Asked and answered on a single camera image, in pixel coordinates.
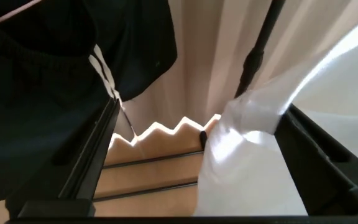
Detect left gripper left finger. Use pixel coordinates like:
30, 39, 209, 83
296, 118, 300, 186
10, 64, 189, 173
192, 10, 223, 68
5, 98, 121, 218

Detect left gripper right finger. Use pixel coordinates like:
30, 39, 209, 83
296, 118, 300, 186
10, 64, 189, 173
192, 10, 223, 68
273, 104, 358, 217

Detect white garment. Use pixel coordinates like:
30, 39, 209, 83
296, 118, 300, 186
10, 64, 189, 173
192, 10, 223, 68
193, 71, 358, 217

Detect black trousers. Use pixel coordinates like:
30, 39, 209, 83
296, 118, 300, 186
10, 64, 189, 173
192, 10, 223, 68
0, 0, 178, 202

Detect pink clothes hanger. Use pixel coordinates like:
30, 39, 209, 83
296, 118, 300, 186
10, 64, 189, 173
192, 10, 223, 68
0, 0, 45, 24

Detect black clothes rack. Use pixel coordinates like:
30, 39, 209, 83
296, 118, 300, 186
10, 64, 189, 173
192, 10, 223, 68
92, 0, 287, 203

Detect beige curtain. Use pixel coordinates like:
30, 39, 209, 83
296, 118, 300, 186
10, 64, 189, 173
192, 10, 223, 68
113, 0, 358, 147

